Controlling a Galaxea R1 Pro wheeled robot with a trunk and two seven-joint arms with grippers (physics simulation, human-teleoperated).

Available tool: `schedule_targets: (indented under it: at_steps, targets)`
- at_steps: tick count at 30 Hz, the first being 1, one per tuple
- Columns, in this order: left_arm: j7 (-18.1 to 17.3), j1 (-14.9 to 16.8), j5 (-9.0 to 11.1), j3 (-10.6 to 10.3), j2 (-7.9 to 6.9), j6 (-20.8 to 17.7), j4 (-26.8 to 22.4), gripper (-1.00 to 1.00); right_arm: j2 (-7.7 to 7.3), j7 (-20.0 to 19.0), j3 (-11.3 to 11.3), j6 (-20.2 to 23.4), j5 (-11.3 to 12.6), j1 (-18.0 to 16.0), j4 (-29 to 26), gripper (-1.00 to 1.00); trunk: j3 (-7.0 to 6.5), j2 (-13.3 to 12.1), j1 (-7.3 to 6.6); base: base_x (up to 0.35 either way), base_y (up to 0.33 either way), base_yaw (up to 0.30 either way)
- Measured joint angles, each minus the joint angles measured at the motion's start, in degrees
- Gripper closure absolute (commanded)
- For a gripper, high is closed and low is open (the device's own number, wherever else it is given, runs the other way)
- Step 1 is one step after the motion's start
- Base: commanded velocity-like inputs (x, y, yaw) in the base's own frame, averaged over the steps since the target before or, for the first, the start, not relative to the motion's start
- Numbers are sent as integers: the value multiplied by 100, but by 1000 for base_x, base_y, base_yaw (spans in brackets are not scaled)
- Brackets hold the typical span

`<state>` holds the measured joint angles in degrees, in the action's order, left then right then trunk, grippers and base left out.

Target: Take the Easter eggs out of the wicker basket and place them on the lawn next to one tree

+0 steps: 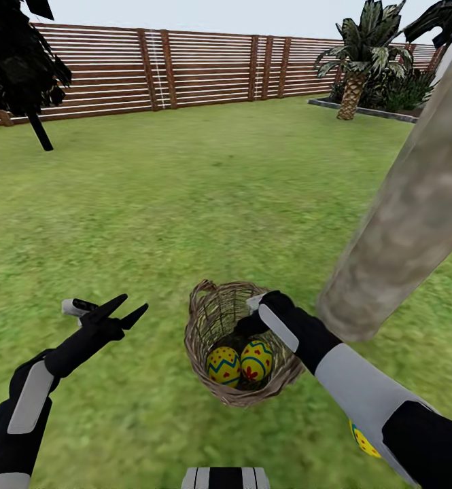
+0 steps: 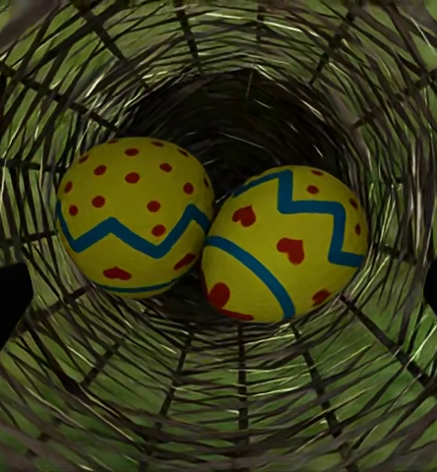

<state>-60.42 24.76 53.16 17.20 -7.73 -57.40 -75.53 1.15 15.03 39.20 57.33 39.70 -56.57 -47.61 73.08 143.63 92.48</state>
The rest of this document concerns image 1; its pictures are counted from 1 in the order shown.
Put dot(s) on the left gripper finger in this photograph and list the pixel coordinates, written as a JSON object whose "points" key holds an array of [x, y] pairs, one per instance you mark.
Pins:
{"points": [[102, 313], [131, 319]]}

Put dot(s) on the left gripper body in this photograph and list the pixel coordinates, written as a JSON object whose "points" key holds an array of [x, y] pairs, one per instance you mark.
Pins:
{"points": [[87, 341]]}

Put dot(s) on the wicker basket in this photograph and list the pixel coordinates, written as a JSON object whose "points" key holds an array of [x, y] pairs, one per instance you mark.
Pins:
{"points": [[205, 332]]}

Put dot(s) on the easter egg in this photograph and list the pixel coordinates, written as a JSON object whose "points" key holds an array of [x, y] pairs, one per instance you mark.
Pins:
{"points": [[362, 441], [224, 366], [256, 360]]}

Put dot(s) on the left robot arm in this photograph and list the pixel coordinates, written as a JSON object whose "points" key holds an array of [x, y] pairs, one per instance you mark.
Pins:
{"points": [[24, 415]]}

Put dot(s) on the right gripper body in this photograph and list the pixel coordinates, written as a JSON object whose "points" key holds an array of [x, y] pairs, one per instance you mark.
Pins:
{"points": [[249, 326]]}

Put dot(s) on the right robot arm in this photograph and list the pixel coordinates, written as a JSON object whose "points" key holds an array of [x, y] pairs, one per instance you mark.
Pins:
{"points": [[408, 432]]}

